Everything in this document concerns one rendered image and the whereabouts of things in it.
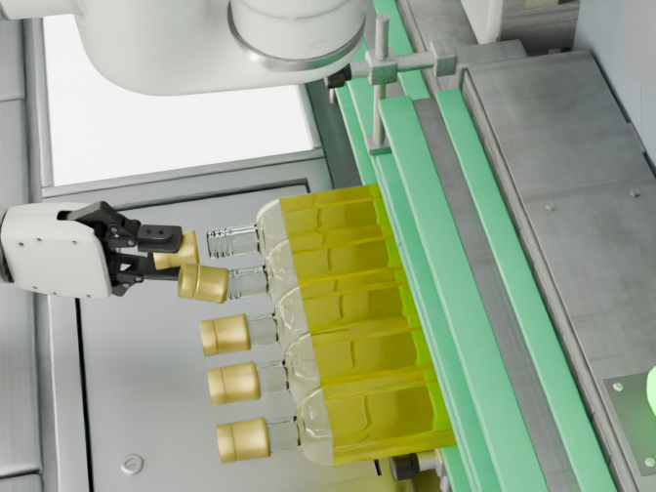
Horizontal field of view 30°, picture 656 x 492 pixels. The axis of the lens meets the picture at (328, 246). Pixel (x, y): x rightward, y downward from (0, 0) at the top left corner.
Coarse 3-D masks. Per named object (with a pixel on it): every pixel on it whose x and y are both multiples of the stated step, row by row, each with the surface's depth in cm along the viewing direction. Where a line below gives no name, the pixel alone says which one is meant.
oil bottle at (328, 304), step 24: (312, 288) 115; (336, 288) 115; (360, 288) 114; (384, 288) 114; (408, 288) 114; (288, 312) 113; (312, 312) 113; (336, 312) 113; (360, 312) 113; (384, 312) 113; (408, 312) 113; (288, 336) 113
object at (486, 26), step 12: (468, 0) 127; (480, 0) 127; (492, 0) 117; (468, 12) 126; (480, 12) 126; (492, 12) 118; (480, 24) 124; (492, 24) 119; (480, 36) 123; (492, 36) 120
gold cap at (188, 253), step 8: (184, 232) 121; (192, 232) 121; (184, 240) 120; (192, 240) 120; (184, 248) 120; (192, 248) 120; (160, 256) 120; (168, 256) 120; (176, 256) 120; (184, 256) 120; (192, 256) 120; (160, 264) 120; (168, 264) 121; (176, 264) 121
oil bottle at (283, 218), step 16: (320, 192) 123; (336, 192) 123; (352, 192) 123; (368, 192) 123; (272, 208) 122; (288, 208) 121; (304, 208) 121; (320, 208) 121; (336, 208) 121; (352, 208) 121; (368, 208) 121; (384, 208) 121; (256, 224) 122; (272, 224) 120; (288, 224) 120; (304, 224) 120; (320, 224) 120; (336, 224) 120; (352, 224) 120; (368, 224) 120; (256, 240) 121; (272, 240) 120
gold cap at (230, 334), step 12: (204, 324) 113; (216, 324) 113; (228, 324) 113; (240, 324) 113; (204, 336) 113; (216, 336) 113; (228, 336) 113; (240, 336) 113; (204, 348) 113; (216, 348) 113; (228, 348) 113; (240, 348) 114
